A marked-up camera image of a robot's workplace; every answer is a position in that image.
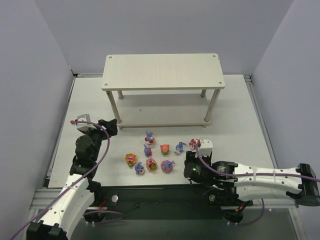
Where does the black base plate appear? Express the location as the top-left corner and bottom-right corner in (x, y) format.
(84, 182), (253, 220)

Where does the purple bunny blue ears toy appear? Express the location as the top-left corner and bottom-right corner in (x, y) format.
(174, 141), (187, 156)

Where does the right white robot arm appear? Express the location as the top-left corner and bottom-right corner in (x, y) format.
(183, 151), (320, 207)

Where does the aluminium frame rail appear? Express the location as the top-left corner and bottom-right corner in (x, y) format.
(29, 188), (298, 210)

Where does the purple bunny pink cake toy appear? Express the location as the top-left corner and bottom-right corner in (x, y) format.
(160, 160), (176, 174)

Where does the purple bunny toy standing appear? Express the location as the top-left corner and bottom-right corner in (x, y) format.
(143, 144), (152, 157)

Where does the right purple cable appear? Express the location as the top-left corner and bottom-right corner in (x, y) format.
(196, 143), (320, 227)

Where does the pink bear clover toy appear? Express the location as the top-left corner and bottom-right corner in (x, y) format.
(146, 158), (158, 172)

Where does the purple bunny on red base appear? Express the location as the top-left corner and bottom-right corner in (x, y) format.
(144, 130), (156, 145)

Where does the pink bear burger toy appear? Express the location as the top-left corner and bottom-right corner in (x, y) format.
(160, 144), (170, 155)

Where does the purple bunny with ball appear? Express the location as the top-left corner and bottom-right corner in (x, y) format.
(134, 162), (145, 175)

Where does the wooden two-tier shelf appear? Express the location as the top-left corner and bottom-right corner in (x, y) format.
(101, 53), (226, 129)

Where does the orange lion toy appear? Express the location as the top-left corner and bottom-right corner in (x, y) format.
(124, 153), (137, 168)

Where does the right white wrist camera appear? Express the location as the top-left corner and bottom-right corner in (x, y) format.
(198, 137), (213, 157)

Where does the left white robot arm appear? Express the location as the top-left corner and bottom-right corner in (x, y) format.
(26, 115), (118, 240)

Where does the purple cable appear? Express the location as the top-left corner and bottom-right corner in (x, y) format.
(14, 120), (126, 240)
(196, 143), (320, 227)

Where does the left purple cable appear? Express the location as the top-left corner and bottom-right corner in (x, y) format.
(14, 120), (126, 240)

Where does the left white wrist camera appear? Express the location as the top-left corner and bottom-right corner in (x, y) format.
(70, 114), (93, 132)

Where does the red white strawberry toy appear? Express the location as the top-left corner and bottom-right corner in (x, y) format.
(189, 138), (201, 151)

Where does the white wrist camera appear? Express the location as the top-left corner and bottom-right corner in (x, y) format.
(70, 114), (93, 132)
(198, 137), (213, 157)

